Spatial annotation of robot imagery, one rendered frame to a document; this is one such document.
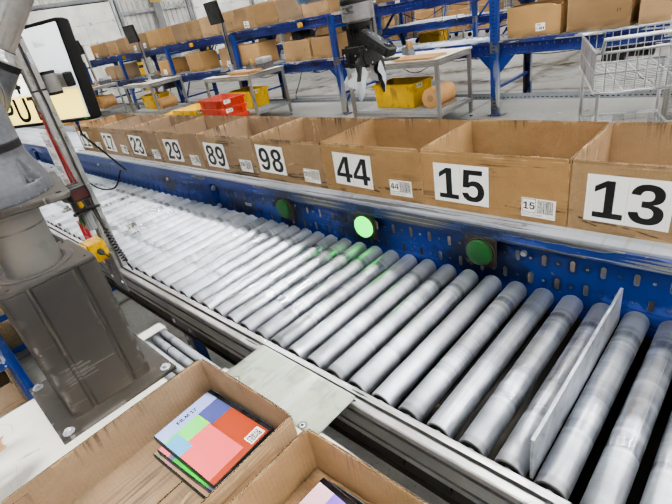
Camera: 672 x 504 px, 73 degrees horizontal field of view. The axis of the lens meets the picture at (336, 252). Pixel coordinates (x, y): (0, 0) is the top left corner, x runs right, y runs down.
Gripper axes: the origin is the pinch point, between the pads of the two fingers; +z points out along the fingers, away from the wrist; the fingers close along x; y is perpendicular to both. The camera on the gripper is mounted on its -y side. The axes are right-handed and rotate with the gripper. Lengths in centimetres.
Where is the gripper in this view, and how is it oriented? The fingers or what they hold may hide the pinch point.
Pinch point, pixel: (374, 94)
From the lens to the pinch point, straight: 144.0
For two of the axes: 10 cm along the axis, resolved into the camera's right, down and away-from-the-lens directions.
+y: -7.3, -2.0, 6.6
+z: 1.9, 8.6, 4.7
